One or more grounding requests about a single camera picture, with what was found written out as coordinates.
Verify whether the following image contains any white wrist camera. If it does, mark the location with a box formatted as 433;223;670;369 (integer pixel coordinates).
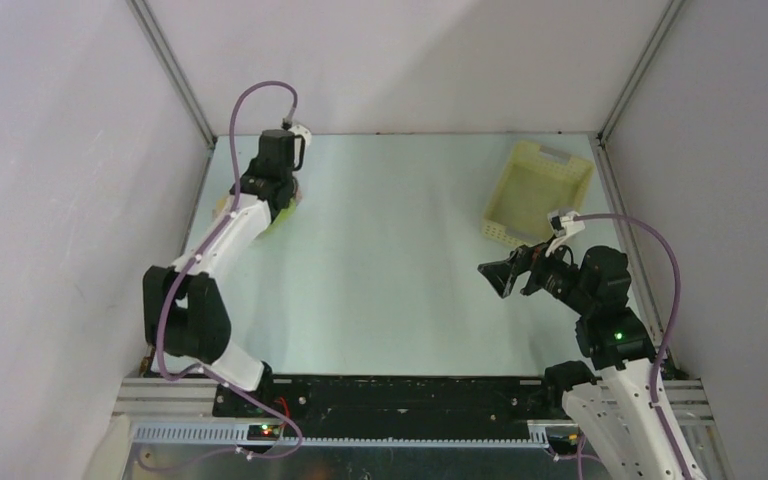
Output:
545;209;585;257
286;122;313;148

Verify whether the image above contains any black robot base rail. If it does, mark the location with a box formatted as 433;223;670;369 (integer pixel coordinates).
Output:
211;374;597;441

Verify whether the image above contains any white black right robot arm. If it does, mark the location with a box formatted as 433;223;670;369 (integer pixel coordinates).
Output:
477;242;705;479

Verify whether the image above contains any clear zip top bag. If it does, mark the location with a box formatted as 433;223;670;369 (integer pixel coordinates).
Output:
214;185;303;241

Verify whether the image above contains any cream perforated plastic basket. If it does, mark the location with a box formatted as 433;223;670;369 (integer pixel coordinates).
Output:
481;141;595;247

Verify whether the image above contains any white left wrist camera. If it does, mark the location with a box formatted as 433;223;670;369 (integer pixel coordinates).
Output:
286;122;313;148

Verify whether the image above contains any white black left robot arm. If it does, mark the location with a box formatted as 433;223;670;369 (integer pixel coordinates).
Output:
142;123;312;417

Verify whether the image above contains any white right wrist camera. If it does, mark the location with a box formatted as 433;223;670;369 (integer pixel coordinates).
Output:
545;209;585;257

